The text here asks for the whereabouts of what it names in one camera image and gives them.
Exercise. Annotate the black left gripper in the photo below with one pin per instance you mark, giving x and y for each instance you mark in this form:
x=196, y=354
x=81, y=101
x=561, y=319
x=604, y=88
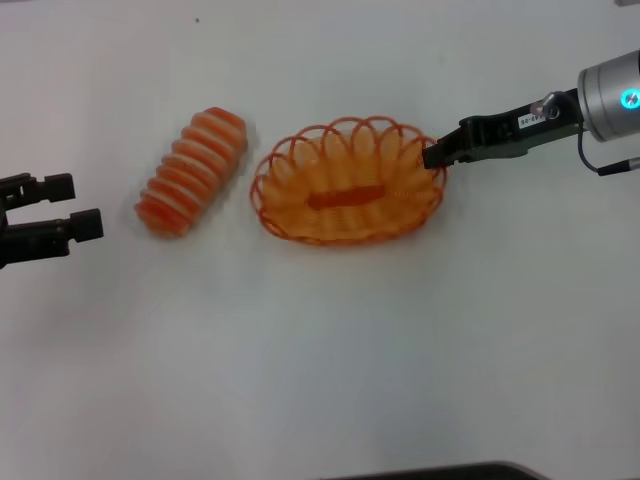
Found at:
x=2, y=235

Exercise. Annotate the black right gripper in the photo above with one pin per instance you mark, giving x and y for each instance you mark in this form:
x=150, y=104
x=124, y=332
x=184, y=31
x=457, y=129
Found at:
x=510, y=132

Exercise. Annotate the orange woven plastic basket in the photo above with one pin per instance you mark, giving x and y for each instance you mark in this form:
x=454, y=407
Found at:
x=350, y=195

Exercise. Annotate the orange white striped shrimp toy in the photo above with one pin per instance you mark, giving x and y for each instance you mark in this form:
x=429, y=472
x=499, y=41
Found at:
x=192, y=172

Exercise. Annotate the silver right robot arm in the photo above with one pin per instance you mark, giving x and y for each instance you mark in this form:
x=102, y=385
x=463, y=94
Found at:
x=612, y=97

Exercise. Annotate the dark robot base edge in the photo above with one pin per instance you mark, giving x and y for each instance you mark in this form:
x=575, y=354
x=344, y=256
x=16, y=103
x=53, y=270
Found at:
x=445, y=471

